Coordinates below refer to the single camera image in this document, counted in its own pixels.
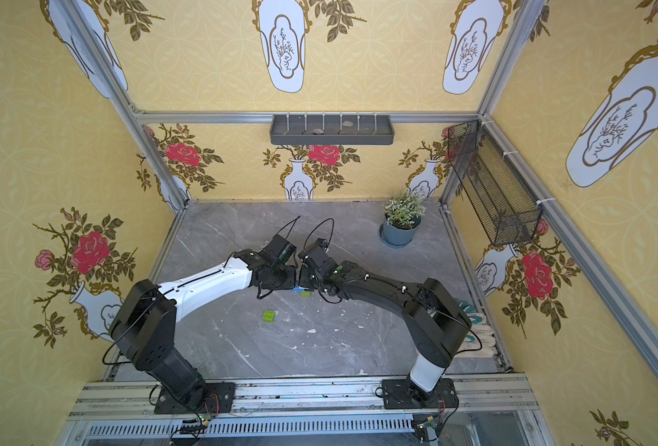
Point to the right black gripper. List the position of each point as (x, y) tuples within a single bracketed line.
[(309, 276)]

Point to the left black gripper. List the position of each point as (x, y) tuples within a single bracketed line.
[(283, 276)]

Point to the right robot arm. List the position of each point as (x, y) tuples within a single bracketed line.
[(436, 323)]

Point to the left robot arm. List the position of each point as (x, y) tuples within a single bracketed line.
[(144, 329)]

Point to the potted plant blue pot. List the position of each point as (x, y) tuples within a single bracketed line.
[(403, 215)]

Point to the work glove with teal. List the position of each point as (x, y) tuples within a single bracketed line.
[(480, 342)]

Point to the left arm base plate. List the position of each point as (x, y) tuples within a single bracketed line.
[(213, 398)]

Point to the grey wall shelf tray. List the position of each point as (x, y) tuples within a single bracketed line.
[(319, 129)]

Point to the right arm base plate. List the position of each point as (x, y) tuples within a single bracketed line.
[(404, 394)]

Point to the black wire mesh basket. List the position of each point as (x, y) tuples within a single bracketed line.
[(506, 208)]

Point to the aluminium front rail frame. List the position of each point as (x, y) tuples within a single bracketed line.
[(493, 409)]

